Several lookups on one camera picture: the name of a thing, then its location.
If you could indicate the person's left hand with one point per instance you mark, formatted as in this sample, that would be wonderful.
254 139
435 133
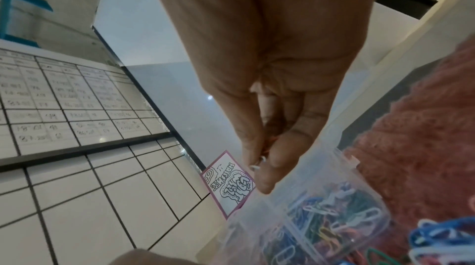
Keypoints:
148 258

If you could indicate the person's right hand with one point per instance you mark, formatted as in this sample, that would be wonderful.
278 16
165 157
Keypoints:
267 38

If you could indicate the white paper clip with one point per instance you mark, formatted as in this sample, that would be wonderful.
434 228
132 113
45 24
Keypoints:
258 165

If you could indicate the transparent storage box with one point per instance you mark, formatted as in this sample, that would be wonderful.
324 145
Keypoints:
334 176

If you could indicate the pile of colourful paper clips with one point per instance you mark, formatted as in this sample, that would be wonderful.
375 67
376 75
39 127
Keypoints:
326 217
441 234

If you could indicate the pink framed drawing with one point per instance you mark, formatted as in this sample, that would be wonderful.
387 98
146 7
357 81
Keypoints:
230 187

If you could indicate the pink ribbed mat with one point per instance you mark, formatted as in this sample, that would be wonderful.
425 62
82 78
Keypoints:
426 140

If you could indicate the blue frame bars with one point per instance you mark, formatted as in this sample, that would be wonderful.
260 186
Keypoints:
7 9

